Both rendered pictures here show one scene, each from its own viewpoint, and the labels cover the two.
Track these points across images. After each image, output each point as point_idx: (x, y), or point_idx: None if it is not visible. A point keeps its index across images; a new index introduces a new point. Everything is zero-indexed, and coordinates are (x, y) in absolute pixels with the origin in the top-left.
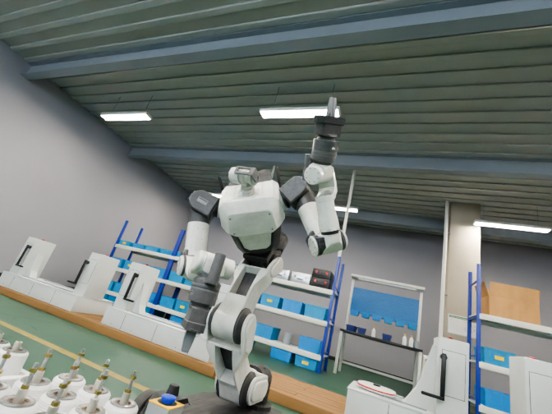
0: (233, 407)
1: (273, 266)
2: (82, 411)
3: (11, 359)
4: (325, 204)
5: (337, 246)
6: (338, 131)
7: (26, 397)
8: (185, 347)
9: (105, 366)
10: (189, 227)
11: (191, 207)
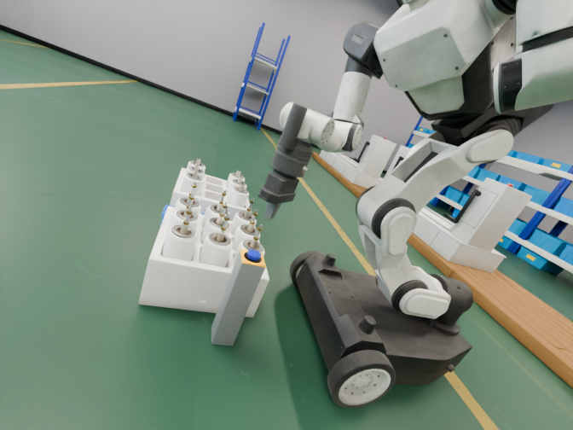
0: None
1: (477, 144)
2: (211, 237)
3: (235, 194)
4: None
5: (566, 82)
6: None
7: (195, 215)
8: (267, 213)
9: (253, 214)
10: (341, 81)
11: (344, 51)
